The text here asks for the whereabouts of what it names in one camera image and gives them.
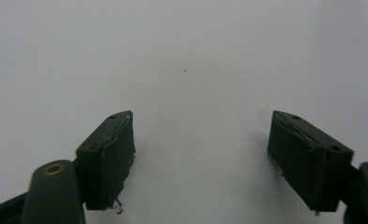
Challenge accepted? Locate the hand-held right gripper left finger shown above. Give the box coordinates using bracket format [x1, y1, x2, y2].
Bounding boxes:
[76, 110, 136, 211]

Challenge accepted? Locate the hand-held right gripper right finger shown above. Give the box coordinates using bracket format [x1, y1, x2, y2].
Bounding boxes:
[267, 110, 355, 215]

